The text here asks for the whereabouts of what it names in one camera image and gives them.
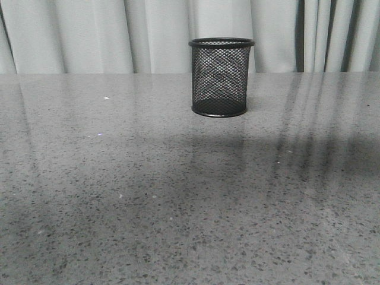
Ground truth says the black mesh pen bucket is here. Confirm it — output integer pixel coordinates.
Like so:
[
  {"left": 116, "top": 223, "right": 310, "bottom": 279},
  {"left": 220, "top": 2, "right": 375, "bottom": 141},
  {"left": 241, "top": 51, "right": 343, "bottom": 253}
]
[{"left": 189, "top": 37, "right": 255, "bottom": 118}]

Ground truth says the white pleated curtain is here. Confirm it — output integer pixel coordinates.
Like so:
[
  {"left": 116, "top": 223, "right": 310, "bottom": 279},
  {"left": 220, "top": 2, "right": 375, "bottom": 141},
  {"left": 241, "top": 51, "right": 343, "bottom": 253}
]
[{"left": 1, "top": 1, "right": 379, "bottom": 74}]

